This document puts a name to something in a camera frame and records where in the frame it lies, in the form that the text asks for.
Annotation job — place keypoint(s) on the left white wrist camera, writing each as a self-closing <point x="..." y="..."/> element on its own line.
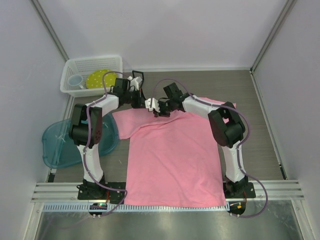
<point x="134" y="83"/>

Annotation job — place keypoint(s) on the white slotted cable duct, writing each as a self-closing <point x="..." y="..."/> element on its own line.
<point x="99" y="207"/>

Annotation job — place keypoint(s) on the pink t-shirt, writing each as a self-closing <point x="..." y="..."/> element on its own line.
<point x="172" y="161"/>

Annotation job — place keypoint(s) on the black brooch box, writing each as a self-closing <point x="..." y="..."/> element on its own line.
<point x="136" y="73"/>

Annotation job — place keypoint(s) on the white plastic basket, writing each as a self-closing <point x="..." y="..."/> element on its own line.
<point x="83" y="77"/>

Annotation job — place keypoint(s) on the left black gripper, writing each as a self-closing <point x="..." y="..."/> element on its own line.
<point x="139" y="102"/>

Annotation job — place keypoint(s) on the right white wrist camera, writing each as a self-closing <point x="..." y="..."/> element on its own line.
<point x="152" y="104"/>

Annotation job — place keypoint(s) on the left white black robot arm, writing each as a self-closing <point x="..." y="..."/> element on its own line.
<point x="86" y="131"/>

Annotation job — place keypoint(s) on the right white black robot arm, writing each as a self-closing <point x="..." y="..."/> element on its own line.
<point x="226" y="126"/>

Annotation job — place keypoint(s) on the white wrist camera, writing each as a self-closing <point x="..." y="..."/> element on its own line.
<point x="134" y="83"/>
<point x="152" y="104"/>

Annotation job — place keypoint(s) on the light blue mug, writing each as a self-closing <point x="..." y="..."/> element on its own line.
<point x="76" y="82"/>

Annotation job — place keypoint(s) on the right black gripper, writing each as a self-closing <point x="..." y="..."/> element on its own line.
<point x="161" y="114"/>

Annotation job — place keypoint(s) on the teal transparent plastic bin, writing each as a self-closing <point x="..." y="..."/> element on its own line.
<point x="59" y="150"/>

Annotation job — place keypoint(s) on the yellow-green dotted plate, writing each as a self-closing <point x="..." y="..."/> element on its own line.
<point x="95" y="79"/>

